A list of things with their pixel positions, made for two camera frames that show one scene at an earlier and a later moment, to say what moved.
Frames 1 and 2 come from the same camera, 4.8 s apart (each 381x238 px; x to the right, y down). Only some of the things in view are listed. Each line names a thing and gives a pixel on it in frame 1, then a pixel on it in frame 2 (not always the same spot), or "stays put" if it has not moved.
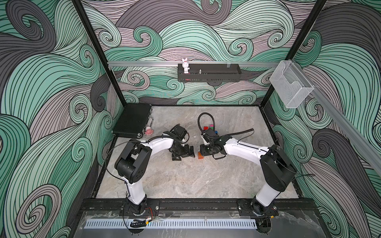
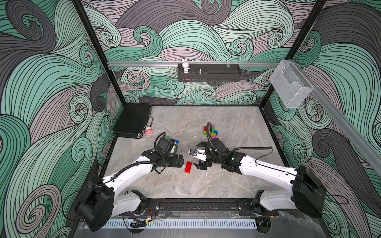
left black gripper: (185, 154) -> (179, 163)
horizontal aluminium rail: (161, 64) stays put
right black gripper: (202, 148) -> (202, 164)
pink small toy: (149, 131) stays put
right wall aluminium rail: (345, 121) stays put
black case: (133, 120) stays put
